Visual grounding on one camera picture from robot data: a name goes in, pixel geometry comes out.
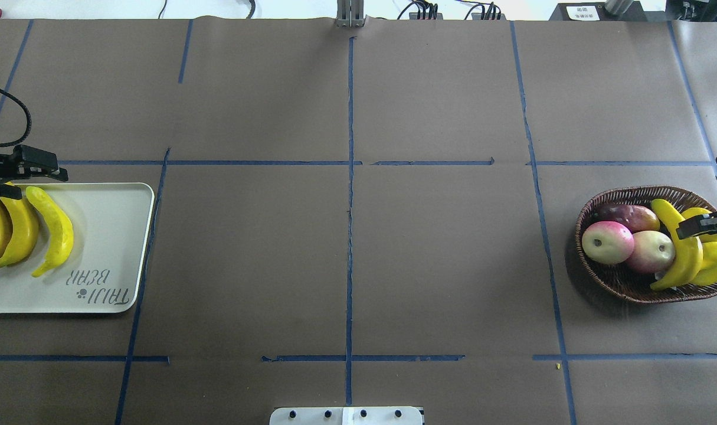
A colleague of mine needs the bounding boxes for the woven wicker basket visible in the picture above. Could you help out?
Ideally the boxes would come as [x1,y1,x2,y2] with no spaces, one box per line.
[565,185,717,305]

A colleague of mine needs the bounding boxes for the yellow lemon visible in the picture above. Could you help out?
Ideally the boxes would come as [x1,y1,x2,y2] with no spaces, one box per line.
[676,207,717,243]

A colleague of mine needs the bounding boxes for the pale green pink apple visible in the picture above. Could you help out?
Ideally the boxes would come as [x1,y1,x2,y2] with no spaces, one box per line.
[624,230,676,274]

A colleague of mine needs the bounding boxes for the dark red apple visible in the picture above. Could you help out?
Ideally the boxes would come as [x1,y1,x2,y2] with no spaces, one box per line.
[592,204,661,233]

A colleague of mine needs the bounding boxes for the cream bear tray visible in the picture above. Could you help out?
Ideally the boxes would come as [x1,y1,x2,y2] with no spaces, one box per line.
[0,182,154,313]

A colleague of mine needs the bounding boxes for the black label box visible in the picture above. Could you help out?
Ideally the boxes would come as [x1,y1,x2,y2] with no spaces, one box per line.
[549,1,649,22]

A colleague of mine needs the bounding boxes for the black orange connector block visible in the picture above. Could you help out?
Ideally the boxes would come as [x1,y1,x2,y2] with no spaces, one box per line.
[398,1,441,21]

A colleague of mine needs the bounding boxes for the camera cable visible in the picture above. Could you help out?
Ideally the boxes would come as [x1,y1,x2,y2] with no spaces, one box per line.
[0,83,33,148]

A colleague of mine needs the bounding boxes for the aluminium frame post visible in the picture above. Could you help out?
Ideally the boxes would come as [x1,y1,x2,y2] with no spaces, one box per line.
[336,0,366,28]

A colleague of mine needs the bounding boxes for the white camera post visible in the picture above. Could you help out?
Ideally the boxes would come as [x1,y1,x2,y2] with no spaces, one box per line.
[269,406,425,424]

